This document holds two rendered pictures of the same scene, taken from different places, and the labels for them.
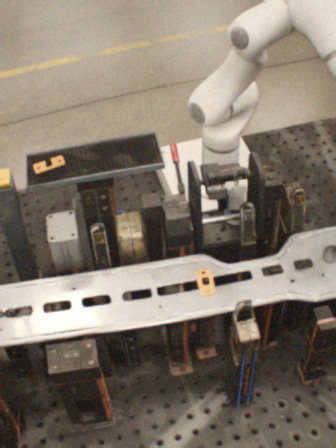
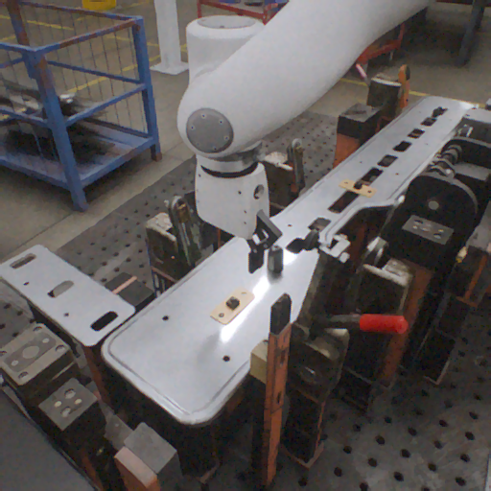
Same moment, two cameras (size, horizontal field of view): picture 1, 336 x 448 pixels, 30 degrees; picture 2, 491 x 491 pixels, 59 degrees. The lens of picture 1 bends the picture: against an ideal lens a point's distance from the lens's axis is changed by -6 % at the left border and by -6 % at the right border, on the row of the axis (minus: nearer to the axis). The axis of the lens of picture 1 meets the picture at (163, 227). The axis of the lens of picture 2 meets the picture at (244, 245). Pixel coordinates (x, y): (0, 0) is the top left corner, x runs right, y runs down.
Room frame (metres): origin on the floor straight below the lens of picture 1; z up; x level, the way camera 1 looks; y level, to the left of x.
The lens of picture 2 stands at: (1.39, -0.90, 1.54)
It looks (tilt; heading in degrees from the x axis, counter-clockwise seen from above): 40 degrees down; 135
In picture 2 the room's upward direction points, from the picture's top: straight up
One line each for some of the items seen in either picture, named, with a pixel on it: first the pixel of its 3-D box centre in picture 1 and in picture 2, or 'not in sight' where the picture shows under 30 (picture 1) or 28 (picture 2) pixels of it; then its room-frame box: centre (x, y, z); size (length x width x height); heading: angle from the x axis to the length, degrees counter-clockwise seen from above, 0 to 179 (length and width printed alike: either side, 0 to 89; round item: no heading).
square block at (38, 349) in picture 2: not in sight; (65, 419); (0.93, -0.85, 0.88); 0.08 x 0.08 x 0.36; 7
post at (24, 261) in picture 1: (16, 235); not in sight; (1.24, 0.43, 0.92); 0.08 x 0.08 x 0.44; 7
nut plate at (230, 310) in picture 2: not in sight; (232, 303); (1.03, -0.56, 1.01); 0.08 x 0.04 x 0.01; 97
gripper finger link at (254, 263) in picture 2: not in sight; (263, 254); (1.09, -0.55, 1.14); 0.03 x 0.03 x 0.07; 7
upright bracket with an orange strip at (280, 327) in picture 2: not in sight; (272, 418); (1.19, -0.64, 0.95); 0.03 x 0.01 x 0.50; 97
